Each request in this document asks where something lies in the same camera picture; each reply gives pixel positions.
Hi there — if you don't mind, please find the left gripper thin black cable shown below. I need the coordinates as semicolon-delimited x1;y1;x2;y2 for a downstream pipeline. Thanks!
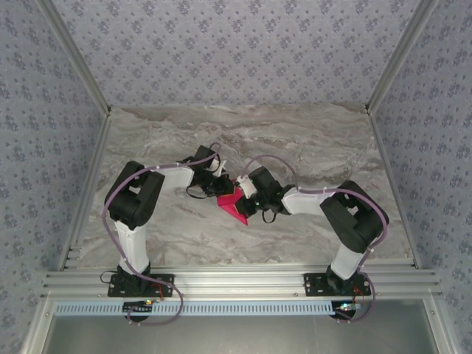
185;186;210;200

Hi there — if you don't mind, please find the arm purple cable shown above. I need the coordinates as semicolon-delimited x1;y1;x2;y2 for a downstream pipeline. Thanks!
243;154;390;324
102;142;222;327

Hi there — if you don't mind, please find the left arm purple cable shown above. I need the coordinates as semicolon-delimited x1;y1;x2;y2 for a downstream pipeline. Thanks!
102;142;222;327

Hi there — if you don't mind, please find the aluminium side rail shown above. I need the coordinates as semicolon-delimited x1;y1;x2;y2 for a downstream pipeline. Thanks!
368;110;421;270
57;112;114;272

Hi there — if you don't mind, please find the black controller board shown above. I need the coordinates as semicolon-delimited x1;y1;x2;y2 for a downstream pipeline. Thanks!
333;301;364;319
122;300;154;316

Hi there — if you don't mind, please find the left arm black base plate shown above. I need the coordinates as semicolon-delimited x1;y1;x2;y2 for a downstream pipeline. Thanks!
107;273;175;298

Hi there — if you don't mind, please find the aluminium frame post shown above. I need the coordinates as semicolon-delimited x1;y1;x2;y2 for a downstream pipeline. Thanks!
36;0;112;116
364;0;442;114

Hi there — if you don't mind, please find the aluminium mounting rail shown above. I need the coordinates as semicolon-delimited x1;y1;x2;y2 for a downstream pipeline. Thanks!
40;268;443;299

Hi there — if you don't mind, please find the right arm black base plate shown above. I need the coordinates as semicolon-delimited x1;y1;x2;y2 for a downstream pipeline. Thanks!
302;271;372;297

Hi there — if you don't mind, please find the light blue slotted cable duct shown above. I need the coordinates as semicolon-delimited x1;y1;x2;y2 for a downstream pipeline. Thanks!
55;301;364;316

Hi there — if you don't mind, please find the left black controller board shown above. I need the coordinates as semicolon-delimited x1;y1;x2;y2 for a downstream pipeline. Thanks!
122;300;154;316

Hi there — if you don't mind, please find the right black controller board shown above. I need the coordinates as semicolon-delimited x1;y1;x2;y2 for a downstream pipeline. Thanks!
333;301;364;319

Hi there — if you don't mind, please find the grey metal sheet panel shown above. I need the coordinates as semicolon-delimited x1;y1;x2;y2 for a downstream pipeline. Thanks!
21;298;458;354

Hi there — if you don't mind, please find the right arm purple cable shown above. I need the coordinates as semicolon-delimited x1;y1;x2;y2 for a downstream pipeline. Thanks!
243;154;390;324

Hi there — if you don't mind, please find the pink paper sheet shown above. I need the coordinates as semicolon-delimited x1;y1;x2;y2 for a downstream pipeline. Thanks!
216;178;250;226

